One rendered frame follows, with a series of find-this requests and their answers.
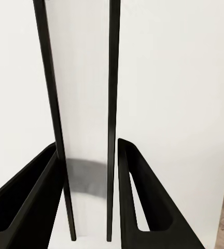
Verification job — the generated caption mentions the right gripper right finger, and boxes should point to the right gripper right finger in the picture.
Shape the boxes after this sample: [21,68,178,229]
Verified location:
[117,138,204,249]

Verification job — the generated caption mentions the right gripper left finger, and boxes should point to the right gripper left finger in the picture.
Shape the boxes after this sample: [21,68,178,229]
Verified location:
[0,142,63,249]

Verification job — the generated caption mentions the hardback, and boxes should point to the hardback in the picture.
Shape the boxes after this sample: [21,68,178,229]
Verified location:
[33,0,121,242]

